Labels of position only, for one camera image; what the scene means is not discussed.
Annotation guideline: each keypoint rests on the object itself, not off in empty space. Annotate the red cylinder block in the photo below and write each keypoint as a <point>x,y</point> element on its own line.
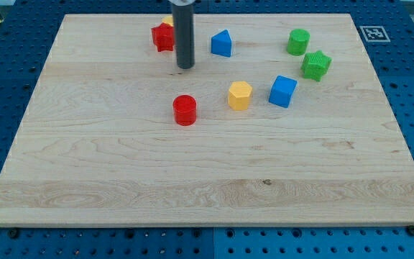
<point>185,110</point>

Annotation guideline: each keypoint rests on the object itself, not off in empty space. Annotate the red star block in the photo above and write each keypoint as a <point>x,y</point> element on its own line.
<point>163,37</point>

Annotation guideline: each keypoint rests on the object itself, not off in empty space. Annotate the yellow block behind star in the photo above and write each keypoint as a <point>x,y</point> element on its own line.
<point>168,20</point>

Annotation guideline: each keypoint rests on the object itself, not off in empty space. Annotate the green cylinder block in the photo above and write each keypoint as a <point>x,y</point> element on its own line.
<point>298,41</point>

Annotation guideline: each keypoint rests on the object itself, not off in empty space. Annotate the yellow hexagon block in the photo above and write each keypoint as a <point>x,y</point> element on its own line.
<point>239,95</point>

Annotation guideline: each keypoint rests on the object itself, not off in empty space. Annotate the silver rod mount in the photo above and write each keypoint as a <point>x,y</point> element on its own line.
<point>182,1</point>

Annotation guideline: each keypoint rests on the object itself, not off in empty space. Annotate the green star block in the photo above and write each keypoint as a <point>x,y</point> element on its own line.
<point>315,65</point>

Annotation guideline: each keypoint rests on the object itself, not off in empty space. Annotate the white fiducial marker tag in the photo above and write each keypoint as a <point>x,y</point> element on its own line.
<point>374,33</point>

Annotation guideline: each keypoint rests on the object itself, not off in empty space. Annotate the light wooden board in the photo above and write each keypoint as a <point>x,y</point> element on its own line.
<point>98,145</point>

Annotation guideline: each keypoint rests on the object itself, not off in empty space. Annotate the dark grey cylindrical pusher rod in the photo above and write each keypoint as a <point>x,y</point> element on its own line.
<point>182,13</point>

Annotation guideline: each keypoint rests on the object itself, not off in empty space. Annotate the blue cube block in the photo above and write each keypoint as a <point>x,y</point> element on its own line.
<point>282,91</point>

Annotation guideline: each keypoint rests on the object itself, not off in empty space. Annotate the blue triangular prism block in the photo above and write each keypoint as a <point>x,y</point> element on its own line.
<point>221,44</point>

